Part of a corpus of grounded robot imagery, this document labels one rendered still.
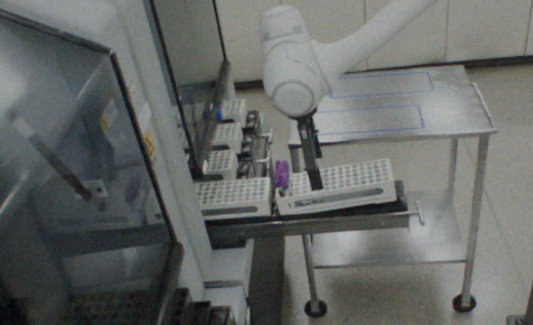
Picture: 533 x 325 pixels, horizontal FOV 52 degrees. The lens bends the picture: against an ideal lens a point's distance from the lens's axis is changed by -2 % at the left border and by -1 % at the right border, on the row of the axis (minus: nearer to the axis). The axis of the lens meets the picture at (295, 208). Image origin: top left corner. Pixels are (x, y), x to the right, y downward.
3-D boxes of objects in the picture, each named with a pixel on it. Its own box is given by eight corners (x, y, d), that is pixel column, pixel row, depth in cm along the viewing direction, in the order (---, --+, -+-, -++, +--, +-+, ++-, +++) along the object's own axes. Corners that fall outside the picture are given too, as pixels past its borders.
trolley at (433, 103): (304, 320, 219) (277, 144, 167) (309, 241, 254) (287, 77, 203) (478, 314, 211) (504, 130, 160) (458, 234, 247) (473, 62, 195)
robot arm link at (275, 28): (269, 70, 128) (270, 97, 117) (252, 5, 118) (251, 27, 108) (315, 60, 127) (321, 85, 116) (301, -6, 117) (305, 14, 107)
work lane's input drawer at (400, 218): (152, 252, 149) (143, 227, 143) (163, 218, 159) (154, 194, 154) (426, 232, 142) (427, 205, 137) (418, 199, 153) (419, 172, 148)
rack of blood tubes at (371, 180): (280, 218, 143) (275, 199, 139) (282, 194, 151) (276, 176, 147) (397, 199, 138) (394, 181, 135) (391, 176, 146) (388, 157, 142)
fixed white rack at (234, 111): (156, 138, 182) (152, 122, 178) (163, 123, 190) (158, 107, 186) (245, 130, 180) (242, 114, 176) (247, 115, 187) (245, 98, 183)
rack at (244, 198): (160, 227, 146) (153, 209, 142) (167, 203, 153) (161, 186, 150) (271, 219, 143) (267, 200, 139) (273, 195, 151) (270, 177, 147)
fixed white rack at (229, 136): (145, 165, 170) (140, 148, 166) (153, 147, 178) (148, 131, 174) (240, 156, 168) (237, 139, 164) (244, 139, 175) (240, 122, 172)
